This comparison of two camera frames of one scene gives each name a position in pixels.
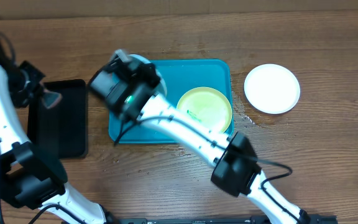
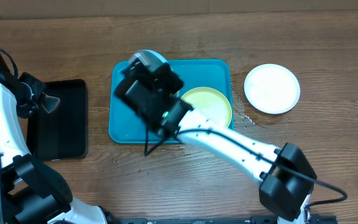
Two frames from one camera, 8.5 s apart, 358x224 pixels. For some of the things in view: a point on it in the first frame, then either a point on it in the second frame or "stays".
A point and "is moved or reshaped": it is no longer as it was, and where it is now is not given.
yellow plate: [209, 106] stays
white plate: [272, 88] stays
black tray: [62, 129] stays
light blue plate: [137, 61] is moved or reshaped
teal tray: [181, 75] stays
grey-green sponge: [50, 99] is moved or reshaped
